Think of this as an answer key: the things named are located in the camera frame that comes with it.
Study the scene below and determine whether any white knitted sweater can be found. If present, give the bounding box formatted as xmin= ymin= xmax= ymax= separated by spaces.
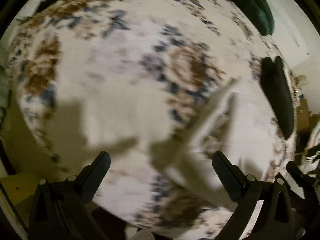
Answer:
xmin=151 ymin=79 xmax=241 ymax=210

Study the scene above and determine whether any chair with piled jackets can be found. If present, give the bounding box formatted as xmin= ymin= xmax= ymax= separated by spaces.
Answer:
xmin=300 ymin=121 xmax=320 ymax=176

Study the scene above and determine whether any large cardboard box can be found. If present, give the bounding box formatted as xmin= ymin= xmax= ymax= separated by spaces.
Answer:
xmin=297 ymin=99 xmax=319 ymax=133

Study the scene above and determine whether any floral bed blanket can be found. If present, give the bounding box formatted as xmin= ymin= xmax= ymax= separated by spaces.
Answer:
xmin=8 ymin=0 xmax=296 ymax=239

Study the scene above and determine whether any white bed headboard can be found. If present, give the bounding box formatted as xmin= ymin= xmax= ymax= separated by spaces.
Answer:
xmin=267 ymin=0 xmax=319 ymax=75

